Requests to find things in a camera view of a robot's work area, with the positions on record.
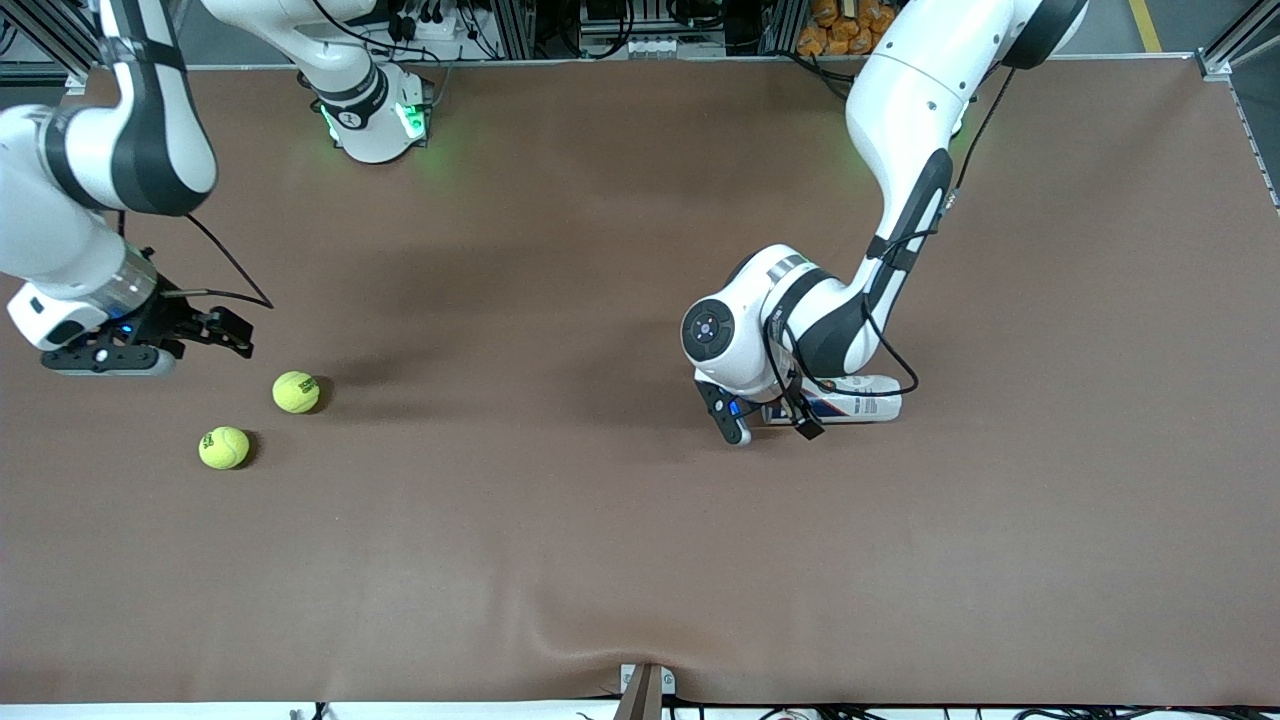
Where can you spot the aluminium frame strut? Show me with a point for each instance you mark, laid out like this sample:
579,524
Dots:
1240,40
40,30

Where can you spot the aluminium frame post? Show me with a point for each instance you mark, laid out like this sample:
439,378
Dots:
782,25
512,25

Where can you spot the yellow-green tennis ball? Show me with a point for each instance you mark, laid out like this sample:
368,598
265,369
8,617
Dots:
296,392
224,448

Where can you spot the clear tennis ball can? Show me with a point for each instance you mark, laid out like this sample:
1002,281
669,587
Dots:
860,405

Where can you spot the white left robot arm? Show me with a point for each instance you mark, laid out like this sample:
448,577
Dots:
900,110

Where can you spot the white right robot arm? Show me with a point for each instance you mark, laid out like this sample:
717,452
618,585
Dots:
60,230

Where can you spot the black electronics unit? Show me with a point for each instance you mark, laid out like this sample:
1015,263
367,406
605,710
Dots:
620,15

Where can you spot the white terminal strip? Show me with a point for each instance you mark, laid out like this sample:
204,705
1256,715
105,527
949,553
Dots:
652,47

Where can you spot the aluminium side rail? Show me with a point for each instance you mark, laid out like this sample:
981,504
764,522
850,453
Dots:
1255,140

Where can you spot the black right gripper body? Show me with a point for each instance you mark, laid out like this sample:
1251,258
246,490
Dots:
175,322

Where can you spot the brown table mat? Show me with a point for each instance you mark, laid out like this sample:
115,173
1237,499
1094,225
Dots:
900,550

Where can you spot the orange packets pile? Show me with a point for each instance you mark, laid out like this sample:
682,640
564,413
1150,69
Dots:
825,25

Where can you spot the metal corner bracket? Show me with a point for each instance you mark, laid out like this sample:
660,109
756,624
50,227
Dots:
77,82
1214,64

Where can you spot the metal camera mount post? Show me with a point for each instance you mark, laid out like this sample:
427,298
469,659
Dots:
641,692

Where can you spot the white power strip with plugs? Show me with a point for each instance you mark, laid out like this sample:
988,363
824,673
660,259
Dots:
430,25

